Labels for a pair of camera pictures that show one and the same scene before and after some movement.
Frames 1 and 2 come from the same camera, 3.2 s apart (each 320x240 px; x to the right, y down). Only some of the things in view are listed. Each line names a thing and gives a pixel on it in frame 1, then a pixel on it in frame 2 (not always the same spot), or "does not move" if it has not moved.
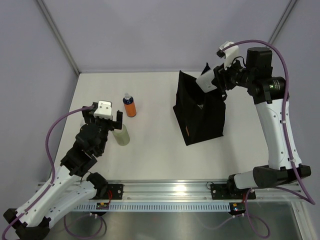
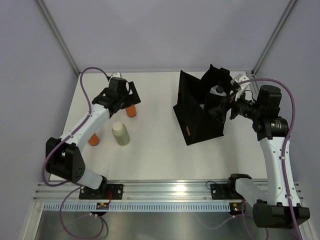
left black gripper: (88, 115) to (132, 99)
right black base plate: (229, 191) does not move
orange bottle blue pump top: (129, 105) does not move
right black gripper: (218, 81) to (220, 113)
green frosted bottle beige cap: (122, 136) does not move
